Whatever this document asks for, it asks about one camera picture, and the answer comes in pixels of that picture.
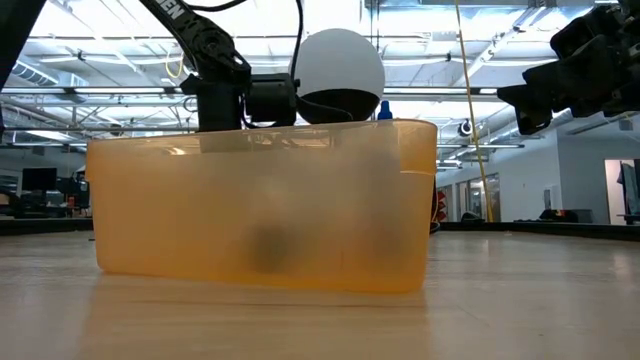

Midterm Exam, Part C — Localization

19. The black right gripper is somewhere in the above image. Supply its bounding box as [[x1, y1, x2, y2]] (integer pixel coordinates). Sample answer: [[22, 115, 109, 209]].
[[497, 0, 640, 136]]

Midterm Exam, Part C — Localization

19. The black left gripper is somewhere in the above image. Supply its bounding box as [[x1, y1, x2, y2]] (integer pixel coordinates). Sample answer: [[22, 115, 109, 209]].
[[179, 73, 251, 134]]

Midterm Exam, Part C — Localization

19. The orange translucent plastic bin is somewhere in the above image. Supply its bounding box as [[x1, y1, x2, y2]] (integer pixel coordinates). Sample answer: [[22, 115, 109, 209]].
[[85, 118, 439, 295]]

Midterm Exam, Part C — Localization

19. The white globe table lamp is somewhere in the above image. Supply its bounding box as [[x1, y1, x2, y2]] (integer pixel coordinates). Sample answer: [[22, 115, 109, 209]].
[[291, 27, 387, 126]]

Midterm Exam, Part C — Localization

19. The black bag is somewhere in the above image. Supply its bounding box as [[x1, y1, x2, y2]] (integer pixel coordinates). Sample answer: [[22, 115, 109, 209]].
[[542, 208, 594, 225]]

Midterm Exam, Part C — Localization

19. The black computer monitor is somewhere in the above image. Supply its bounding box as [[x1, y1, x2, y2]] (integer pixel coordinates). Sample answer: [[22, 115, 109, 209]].
[[21, 167, 58, 193]]

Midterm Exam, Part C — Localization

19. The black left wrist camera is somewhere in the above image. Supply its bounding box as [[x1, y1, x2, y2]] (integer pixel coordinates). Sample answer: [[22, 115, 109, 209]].
[[244, 73, 300, 128]]

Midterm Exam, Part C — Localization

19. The yellow hanging cable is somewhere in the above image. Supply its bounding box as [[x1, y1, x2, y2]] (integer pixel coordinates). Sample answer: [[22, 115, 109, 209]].
[[453, 0, 495, 223]]

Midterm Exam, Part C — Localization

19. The black left wrist camera cable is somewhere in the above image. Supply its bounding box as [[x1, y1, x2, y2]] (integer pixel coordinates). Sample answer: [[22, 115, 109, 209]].
[[292, 0, 355, 125]]

